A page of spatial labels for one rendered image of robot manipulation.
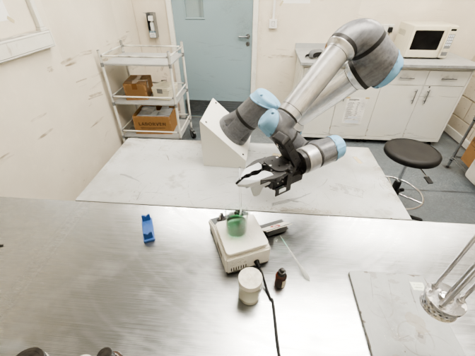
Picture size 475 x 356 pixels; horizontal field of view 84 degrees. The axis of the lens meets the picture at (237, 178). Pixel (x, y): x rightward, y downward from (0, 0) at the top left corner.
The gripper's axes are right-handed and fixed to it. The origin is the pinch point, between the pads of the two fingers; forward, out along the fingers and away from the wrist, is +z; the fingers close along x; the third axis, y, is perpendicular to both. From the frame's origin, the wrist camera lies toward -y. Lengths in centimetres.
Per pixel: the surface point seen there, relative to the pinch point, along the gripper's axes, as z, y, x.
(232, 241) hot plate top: 4.9, 17.1, -3.0
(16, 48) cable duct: 47, -8, 166
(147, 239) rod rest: 23.6, 24.4, 17.3
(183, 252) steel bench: 15.9, 25.6, 7.5
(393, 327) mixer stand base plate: -16.8, 25.4, -38.6
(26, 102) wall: 55, 22, 165
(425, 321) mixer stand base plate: -24, 26, -42
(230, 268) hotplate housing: 7.7, 22.5, -6.5
